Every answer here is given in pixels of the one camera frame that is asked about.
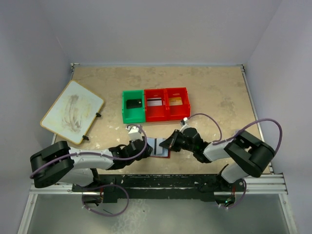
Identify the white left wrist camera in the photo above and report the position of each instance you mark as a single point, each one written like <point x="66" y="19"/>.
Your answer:
<point x="134" y="132"/>

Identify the outer red plastic bin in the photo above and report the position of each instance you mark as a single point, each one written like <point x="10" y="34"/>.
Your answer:
<point x="180" y="111"/>

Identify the red plastic bin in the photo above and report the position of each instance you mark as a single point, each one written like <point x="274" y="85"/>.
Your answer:
<point x="156" y="113"/>
<point x="180" y="111"/>

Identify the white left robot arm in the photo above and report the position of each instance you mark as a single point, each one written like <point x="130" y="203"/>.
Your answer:
<point x="62" y="163"/>

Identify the yellow-framed whiteboard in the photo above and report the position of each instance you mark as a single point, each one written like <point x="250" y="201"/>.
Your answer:
<point x="73" y="113"/>

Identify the orange card in red bin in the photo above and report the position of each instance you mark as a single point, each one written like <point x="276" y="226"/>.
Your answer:
<point x="175" y="101"/>

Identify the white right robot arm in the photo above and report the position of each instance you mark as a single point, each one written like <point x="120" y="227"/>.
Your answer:
<point x="250" y="155"/>

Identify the red leather card holder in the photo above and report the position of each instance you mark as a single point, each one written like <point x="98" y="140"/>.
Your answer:
<point x="166" y="151"/>

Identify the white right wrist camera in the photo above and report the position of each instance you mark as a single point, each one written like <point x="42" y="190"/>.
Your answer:
<point x="184" y="122"/>

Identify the green plastic bin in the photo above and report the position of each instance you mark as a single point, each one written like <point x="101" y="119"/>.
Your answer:
<point x="136" y="115"/>

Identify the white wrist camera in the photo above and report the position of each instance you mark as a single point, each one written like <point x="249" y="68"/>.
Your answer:
<point x="134" y="132"/>
<point x="184" y="122"/>

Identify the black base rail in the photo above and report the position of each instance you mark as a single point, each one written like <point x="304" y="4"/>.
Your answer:
<point x="207" y="188"/>

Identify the aluminium table frame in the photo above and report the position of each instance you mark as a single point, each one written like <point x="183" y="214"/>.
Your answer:
<point x="263" y="208"/>

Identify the white card with black stripe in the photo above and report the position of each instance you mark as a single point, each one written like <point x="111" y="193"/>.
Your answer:
<point x="151" y="102"/>

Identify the middle red plastic bin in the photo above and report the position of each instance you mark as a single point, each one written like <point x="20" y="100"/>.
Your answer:
<point x="156" y="113"/>

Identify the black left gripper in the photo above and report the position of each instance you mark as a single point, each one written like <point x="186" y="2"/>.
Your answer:
<point x="146" y="152"/>

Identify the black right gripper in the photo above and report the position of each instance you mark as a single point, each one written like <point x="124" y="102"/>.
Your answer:
<point x="170" y="142"/>

